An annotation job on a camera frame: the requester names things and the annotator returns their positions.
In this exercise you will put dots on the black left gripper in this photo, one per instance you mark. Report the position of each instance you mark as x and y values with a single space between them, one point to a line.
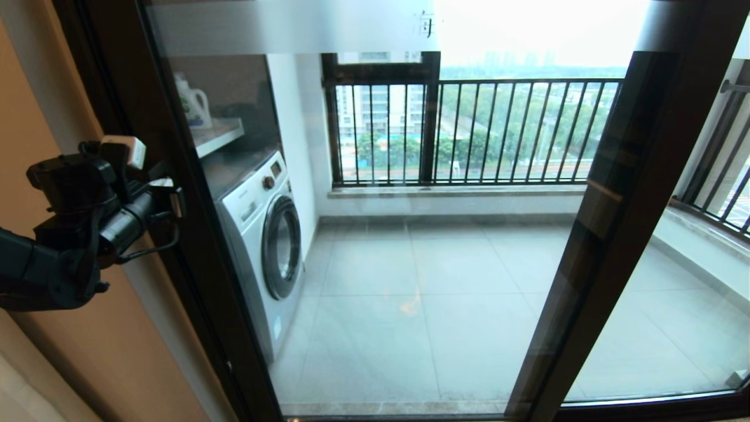
76 187

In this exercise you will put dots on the dark brown glass sliding door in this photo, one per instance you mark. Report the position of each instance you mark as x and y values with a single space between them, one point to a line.
217 293

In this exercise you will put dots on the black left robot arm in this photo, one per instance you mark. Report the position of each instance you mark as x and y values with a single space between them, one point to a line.
35 275

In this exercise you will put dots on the white shelf board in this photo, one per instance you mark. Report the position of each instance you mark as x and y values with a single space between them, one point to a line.
220 138

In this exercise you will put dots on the white detergent bottle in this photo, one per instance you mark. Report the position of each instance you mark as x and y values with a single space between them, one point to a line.
196 105

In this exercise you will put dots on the white front-load washing machine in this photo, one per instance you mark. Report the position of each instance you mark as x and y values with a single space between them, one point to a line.
258 246

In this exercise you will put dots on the dark brown cabinet niche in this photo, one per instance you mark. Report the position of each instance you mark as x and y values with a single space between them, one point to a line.
234 88

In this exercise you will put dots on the white curtain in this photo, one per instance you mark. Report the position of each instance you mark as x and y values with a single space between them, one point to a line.
23 392

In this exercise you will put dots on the grey stone window sill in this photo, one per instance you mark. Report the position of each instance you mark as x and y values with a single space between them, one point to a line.
457 190
703 225

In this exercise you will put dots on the black balcony railing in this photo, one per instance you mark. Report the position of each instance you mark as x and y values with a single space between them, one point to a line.
720 164
498 135

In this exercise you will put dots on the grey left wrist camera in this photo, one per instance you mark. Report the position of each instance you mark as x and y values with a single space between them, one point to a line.
126 149

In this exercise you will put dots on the dark balcony window frame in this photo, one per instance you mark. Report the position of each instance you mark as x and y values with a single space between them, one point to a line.
430 117

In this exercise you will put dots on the brown sliding door frame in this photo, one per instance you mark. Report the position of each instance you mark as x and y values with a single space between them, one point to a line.
562 328

